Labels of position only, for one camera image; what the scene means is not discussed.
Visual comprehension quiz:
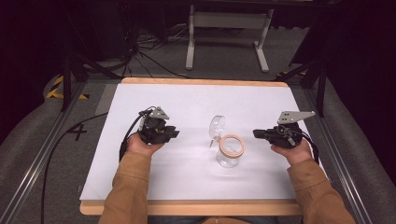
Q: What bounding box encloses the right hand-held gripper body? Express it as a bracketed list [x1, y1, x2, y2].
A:
[268, 110, 317, 149]

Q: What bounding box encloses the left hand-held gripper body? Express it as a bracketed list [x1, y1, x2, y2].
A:
[137, 106, 176, 146]

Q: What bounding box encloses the person's right hand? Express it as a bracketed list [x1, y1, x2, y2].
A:
[270, 139, 314, 166]

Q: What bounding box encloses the person's left hand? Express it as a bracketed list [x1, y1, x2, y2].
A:
[125, 133, 157, 158]

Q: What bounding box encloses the white table sheet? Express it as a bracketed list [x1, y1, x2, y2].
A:
[78, 82, 329, 202]

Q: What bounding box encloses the clear glass jar lid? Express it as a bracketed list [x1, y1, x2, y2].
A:
[207, 115, 226, 147]

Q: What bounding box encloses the wooden table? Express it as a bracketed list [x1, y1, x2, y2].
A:
[78, 77, 329, 217]

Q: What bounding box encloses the black tripod stand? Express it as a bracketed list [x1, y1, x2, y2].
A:
[60, 50, 123, 113]
[274, 58, 329, 119]

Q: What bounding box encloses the white metal stand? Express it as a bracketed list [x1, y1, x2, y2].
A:
[185, 4, 275, 74]

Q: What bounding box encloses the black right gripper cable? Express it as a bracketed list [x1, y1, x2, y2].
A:
[297, 128, 320, 165]

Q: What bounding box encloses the clear glass jar tan ring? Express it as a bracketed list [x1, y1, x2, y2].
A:
[216, 133, 247, 169]

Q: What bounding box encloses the aluminium floor rail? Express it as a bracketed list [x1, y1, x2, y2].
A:
[302, 87, 374, 224]
[0, 79, 89, 224]

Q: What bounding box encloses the bundle of black floor cables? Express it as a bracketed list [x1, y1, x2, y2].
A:
[120, 21, 194, 80]

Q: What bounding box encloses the black cable on floor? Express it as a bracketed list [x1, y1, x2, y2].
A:
[39, 112, 109, 224]

